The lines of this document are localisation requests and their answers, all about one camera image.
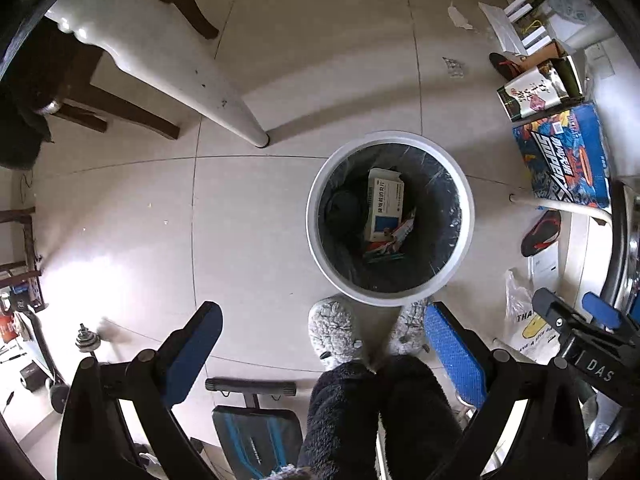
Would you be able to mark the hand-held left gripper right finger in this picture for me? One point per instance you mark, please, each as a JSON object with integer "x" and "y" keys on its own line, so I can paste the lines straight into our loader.
{"x": 452, "y": 350}

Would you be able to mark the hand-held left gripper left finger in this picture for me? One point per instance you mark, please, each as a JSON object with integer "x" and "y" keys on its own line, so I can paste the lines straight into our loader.
{"x": 192, "y": 355}

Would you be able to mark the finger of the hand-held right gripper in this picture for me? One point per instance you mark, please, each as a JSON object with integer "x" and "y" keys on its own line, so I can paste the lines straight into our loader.
{"x": 552, "y": 307}
{"x": 602, "y": 310}

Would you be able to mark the white round trash bin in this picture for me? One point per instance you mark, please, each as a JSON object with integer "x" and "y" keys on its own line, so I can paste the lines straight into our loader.
{"x": 315, "y": 220}

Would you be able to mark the smiley face plastic bag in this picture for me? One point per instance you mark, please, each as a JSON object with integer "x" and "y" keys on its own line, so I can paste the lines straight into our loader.
{"x": 525, "y": 330}

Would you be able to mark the grey fuzzy slipper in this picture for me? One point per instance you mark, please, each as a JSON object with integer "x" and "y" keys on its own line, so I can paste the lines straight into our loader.
{"x": 407, "y": 330}
{"x": 332, "y": 330}

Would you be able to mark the person's right leg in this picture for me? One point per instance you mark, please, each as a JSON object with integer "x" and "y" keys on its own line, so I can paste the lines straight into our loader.
{"x": 415, "y": 410}

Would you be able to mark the person's leg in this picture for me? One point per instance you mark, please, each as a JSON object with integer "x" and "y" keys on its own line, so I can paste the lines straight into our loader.
{"x": 415, "y": 410}
{"x": 340, "y": 420}

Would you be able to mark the black red slipper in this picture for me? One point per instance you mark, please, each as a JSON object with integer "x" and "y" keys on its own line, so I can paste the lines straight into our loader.
{"x": 540, "y": 232}
{"x": 502, "y": 65}

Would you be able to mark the black blue exercise bench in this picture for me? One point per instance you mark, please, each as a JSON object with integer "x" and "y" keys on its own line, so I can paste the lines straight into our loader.
{"x": 250, "y": 435}

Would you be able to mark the metal dumbbell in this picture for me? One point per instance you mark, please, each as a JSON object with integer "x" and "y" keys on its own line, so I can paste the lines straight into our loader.
{"x": 85, "y": 340}

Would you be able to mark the colourful crumpled wrappers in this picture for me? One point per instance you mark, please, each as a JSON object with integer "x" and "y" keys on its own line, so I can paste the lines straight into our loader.
{"x": 395, "y": 240}

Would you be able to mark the person's left leg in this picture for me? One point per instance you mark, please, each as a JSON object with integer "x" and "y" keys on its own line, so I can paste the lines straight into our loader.
{"x": 340, "y": 420}

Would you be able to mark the blue printed cardboard box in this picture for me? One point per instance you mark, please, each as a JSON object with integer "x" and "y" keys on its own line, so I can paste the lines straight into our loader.
{"x": 565, "y": 160}

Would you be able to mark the black bin liner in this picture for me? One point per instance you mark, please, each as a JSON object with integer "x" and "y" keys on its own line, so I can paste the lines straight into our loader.
{"x": 440, "y": 200}

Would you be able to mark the white blue medicine box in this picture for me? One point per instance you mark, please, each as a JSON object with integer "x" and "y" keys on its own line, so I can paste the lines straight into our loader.
{"x": 382, "y": 200}

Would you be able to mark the dark round cloth lump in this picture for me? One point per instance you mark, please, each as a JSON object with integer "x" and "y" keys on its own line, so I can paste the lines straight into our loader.
{"x": 345, "y": 210}

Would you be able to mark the green white printed box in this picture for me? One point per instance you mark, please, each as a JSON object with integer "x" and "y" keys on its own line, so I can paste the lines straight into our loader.
{"x": 530, "y": 92}

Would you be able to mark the dark wooden chair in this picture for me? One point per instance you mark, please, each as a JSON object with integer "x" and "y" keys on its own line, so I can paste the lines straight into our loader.
{"x": 125, "y": 112}

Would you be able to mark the brown cardboard piece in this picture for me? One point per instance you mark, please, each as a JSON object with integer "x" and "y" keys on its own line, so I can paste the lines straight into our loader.
{"x": 547, "y": 52}

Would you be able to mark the empty blister pack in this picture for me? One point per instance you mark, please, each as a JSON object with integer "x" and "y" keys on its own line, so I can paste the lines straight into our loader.
{"x": 452, "y": 67}

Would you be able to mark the white paper bag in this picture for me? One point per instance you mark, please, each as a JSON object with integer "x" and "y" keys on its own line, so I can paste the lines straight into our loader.
{"x": 500, "y": 25}

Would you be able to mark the white table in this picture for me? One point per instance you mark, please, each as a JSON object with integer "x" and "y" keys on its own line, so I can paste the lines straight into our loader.
{"x": 150, "y": 60}

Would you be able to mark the clear plastic bag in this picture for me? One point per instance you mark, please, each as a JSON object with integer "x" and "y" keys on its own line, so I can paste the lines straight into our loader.
{"x": 570, "y": 5}

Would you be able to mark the white paper scrap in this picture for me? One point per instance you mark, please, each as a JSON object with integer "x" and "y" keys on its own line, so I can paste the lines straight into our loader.
{"x": 459, "y": 16}

